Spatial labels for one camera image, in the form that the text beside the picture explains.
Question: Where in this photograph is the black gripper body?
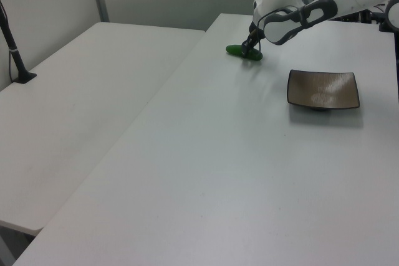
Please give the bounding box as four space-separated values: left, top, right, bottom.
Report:
248 27 262 44

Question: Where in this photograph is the square brown ceramic plate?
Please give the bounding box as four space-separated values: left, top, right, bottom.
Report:
286 69 361 113

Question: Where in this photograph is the black camera stand pole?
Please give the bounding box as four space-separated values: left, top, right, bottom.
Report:
0 0 37 85

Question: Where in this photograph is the green cucumber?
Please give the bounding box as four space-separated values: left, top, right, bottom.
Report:
225 44 264 62

